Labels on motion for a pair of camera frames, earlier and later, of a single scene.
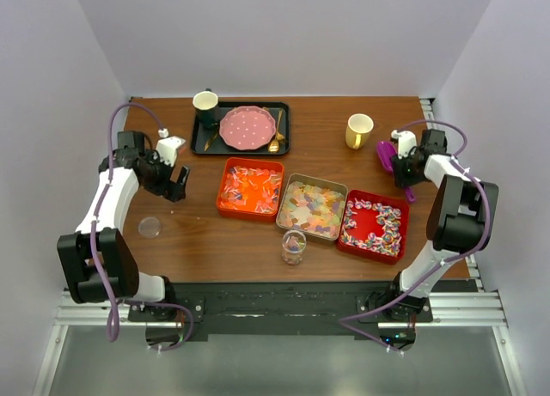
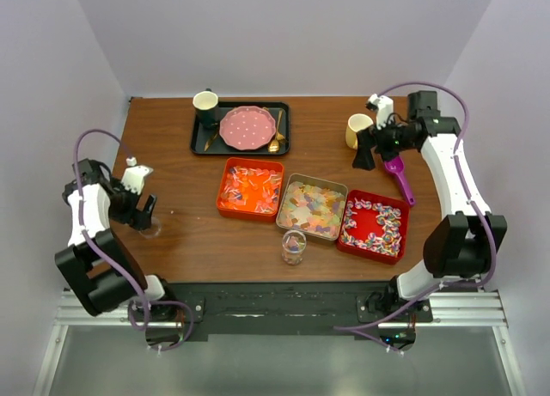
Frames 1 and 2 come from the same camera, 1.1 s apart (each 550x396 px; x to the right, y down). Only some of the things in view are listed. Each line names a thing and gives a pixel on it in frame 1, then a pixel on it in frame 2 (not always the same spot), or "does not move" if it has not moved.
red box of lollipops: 373,226 does not move
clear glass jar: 293,246 does not move
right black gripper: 400,178 to 369,138
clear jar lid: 149,227 does not move
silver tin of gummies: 313,206 does not move
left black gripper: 174,192 to 143,217
